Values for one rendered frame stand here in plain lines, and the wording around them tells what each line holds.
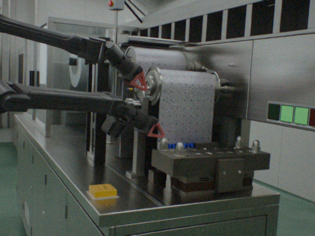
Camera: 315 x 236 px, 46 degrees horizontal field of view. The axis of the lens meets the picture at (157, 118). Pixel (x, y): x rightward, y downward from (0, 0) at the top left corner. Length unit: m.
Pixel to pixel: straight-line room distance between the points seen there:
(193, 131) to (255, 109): 0.24
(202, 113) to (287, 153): 3.19
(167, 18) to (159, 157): 1.00
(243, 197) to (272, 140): 3.47
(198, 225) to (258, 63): 0.61
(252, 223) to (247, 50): 0.63
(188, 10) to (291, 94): 0.80
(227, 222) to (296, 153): 3.25
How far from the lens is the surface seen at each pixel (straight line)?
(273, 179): 4.77
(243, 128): 1.73
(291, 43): 1.30
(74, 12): 7.02
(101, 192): 1.17
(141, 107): 1.39
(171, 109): 1.36
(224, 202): 1.24
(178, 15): 1.95
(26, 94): 1.00
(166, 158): 1.21
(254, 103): 1.41
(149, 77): 1.36
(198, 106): 1.41
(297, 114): 1.25
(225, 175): 1.26
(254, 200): 1.32
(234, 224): 1.30
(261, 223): 1.37
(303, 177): 4.43
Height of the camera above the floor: 1.27
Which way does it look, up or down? 6 degrees down
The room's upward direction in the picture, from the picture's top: 3 degrees clockwise
